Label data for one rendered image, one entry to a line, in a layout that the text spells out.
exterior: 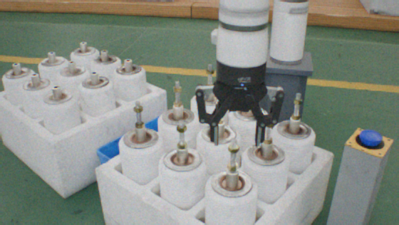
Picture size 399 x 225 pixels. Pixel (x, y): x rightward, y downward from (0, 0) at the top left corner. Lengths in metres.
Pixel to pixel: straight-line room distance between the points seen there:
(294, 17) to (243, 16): 0.52
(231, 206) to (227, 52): 0.28
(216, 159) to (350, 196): 0.28
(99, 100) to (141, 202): 0.38
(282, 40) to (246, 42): 0.53
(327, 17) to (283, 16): 1.50
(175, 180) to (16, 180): 0.61
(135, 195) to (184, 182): 0.12
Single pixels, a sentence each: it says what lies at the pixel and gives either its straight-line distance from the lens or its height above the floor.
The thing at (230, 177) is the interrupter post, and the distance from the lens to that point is 0.69.
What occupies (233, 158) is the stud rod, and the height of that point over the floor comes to 0.31.
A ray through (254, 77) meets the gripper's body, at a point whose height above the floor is 0.48.
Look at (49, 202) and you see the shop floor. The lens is 1.12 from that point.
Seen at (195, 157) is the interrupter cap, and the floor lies 0.25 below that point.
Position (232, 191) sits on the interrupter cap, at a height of 0.25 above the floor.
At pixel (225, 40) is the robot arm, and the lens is 0.55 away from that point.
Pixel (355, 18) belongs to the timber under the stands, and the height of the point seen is 0.06.
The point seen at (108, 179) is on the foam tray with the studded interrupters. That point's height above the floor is 0.17.
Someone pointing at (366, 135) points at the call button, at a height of 0.33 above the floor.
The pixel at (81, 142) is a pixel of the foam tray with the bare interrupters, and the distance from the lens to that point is 1.06.
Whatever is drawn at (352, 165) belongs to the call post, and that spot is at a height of 0.27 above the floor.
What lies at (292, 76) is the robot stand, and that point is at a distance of 1.08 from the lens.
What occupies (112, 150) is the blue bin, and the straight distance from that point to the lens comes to 1.10.
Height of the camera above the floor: 0.71
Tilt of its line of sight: 30 degrees down
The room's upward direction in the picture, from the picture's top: straight up
